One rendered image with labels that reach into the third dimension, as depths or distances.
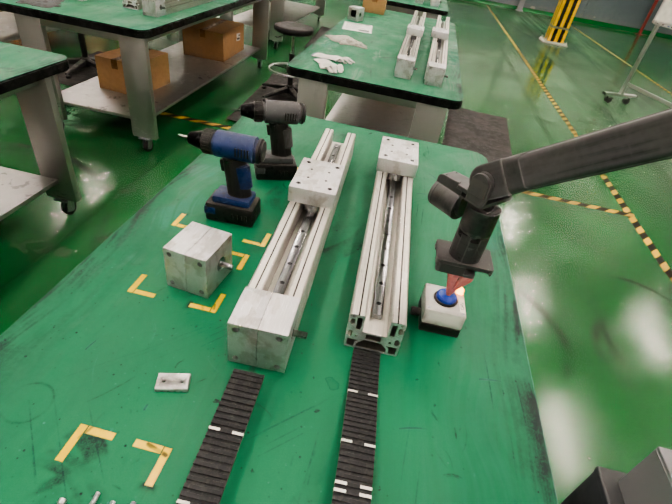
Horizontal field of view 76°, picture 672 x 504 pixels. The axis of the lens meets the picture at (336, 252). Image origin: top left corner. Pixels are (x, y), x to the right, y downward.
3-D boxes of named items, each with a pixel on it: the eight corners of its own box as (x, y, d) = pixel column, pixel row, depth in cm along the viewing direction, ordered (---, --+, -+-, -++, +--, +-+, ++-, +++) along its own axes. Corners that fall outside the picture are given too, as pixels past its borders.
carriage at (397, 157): (412, 187, 122) (418, 165, 118) (373, 179, 123) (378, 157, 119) (413, 163, 135) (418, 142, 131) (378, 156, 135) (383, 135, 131)
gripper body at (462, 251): (433, 245, 83) (445, 213, 78) (486, 257, 82) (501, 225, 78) (434, 266, 78) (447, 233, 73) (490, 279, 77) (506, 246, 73)
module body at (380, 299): (396, 356, 80) (407, 325, 75) (343, 345, 81) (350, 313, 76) (407, 169, 144) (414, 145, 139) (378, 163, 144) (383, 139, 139)
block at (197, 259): (218, 302, 85) (217, 265, 79) (167, 285, 87) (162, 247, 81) (242, 272, 93) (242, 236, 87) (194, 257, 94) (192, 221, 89)
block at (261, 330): (297, 376, 74) (303, 339, 68) (227, 360, 74) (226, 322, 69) (308, 337, 81) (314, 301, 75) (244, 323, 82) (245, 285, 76)
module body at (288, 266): (296, 334, 81) (300, 302, 76) (244, 323, 82) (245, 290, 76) (351, 158, 145) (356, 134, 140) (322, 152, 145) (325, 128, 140)
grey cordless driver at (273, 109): (300, 181, 127) (307, 108, 114) (230, 180, 122) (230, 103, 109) (296, 169, 133) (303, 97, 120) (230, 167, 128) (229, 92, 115)
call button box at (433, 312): (457, 338, 86) (467, 316, 82) (409, 328, 87) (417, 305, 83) (454, 310, 93) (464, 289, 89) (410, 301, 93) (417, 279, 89)
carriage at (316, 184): (331, 219, 103) (335, 195, 99) (286, 210, 104) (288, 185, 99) (341, 188, 116) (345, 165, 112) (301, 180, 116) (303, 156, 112)
